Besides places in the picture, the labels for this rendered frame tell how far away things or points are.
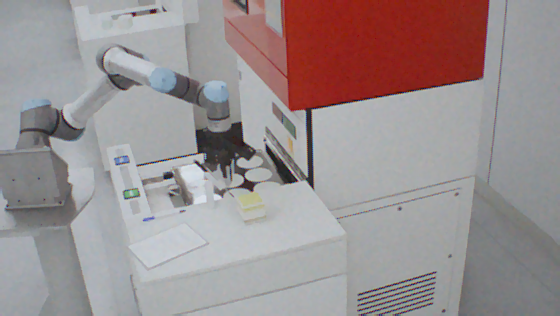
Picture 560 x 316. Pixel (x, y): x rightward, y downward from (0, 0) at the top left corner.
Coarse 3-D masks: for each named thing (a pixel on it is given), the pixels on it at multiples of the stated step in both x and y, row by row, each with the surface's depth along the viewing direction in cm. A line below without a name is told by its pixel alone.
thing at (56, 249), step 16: (48, 240) 252; (64, 240) 256; (48, 256) 256; (64, 256) 258; (48, 272) 260; (64, 272) 261; (80, 272) 269; (48, 288) 267; (64, 288) 264; (80, 288) 270; (48, 304) 278; (64, 304) 268; (80, 304) 271
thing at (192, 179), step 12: (240, 156) 257; (264, 156) 256; (180, 168) 251; (192, 168) 251; (216, 168) 250; (240, 168) 249; (180, 180) 243; (192, 180) 242; (204, 180) 242; (276, 180) 240; (192, 192) 235; (204, 192) 235; (216, 192) 234; (192, 204) 228
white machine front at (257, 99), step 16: (240, 64) 283; (240, 80) 288; (256, 80) 263; (240, 96) 294; (256, 96) 268; (272, 96) 246; (256, 112) 272; (272, 112) 251; (288, 112) 231; (304, 112) 214; (256, 128) 278; (272, 128) 254; (304, 128) 218; (256, 144) 283; (304, 144) 221; (304, 160) 224
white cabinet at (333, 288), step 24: (120, 216) 244; (288, 288) 199; (312, 288) 202; (336, 288) 205; (144, 312) 205; (192, 312) 191; (216, 312) 194; (240, 312) 197; (264, 312) 200; (288, 312) 203; (312, 312) 207; (336, 312) 210
